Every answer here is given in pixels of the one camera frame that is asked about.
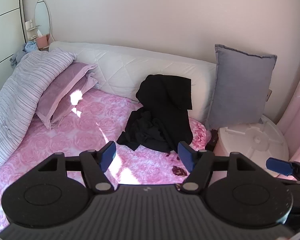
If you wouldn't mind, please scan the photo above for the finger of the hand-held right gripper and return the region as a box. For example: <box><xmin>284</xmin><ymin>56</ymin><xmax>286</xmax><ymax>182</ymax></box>
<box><xmin>266</xmin><ymin>157</ymin><xmax>297</xmax><ymax>177</ymax></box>

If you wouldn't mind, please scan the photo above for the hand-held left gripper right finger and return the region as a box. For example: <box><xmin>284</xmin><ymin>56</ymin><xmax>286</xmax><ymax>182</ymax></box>
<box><xmin>177</xmin><ymin>141</ymin><xmax>259</xmax><ymax>194</ymax></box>

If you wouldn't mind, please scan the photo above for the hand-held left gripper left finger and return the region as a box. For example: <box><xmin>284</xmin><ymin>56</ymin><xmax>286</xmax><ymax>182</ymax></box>
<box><xmin>37</xmin><ymin>141</ymin><xmax>117</xmax><ymax>194</ymax></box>

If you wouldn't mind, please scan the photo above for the black knit cardigan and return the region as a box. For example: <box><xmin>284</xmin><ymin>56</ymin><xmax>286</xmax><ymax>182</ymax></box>
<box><xmin>136</xmin><ymin>74</ymin><xmax>193</xmax><ymax>153</ymax></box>

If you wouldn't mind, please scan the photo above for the white round side table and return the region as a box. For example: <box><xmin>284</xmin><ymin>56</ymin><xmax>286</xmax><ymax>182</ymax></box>
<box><xmin>212</xmin><ymin>115</ymin><xmax>289</xmax><ymax>178</ymax></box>

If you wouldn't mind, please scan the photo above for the pink floral blanket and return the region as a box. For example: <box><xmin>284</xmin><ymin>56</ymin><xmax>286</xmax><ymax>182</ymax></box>
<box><xmin>0</xmin><ymin>89</ymin><xmax>213</xmax><ymax>233</ymax></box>

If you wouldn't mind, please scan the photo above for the black crumpled garment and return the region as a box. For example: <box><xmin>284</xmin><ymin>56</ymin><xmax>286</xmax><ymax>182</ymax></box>
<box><xmin>116</xmin><ymin>109</ymin><xmax>170</xmax><ymax>152</ymax></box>

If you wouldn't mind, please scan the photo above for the pink curtain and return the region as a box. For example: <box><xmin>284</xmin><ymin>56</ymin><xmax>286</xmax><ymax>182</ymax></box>
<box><xmin>277</xmin><ymin>62</ymin><xmax>300</xmax><ymax>180</ymax></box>

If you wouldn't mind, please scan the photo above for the mauve pillow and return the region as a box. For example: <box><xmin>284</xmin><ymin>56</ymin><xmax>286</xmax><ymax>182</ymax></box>
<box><xmin>35</xmin><ymin>62</ymin><xmax>100</xmax><ymax>130</ymax></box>

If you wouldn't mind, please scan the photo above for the grey square cushion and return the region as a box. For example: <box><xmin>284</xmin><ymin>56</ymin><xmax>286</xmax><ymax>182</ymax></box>
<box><xmin>205</xmin><ymin>44</ymin><xmax>277</xmax><ymax>131</ymax></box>

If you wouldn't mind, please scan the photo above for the white quilted headboard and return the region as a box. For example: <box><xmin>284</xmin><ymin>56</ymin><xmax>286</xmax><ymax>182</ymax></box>
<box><xmin>49</xmin><ymin>41</ymin><xmax>218</xmax><ymax>123</ymax></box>

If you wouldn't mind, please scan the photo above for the striped lilac duvet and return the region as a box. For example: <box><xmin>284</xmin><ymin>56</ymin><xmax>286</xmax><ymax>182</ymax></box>
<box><xmin>0</xmin><ymin>48</ymin><xmax>78</xmax><ymax>180</ymax></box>

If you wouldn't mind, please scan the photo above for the pink box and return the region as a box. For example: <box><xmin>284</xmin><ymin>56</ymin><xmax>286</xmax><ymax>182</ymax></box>
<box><xmin>36</xmin><ymin>34</ymin><xmax>50</xmax><ymax>51</ymax></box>

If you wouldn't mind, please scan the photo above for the blue cloth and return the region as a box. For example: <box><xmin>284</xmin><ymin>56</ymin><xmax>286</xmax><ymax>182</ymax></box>
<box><xmin>10</xmin><ymin>42</ymin><xmax>38</xmax><ymax>68</ymax></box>

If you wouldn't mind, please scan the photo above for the white wardrobe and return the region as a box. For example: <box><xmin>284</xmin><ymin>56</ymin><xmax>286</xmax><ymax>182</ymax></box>
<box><xmin>0</xmin><ymin>0</ymin><xmax>26</xmax><ymax>105</ymax></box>

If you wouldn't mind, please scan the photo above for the oval wall mirror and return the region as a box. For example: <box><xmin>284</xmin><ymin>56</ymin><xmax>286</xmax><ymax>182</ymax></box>
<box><xmin>34</xmin><ymin>0</ymin><xmax>56</xmax><ymax>42</ymax></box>

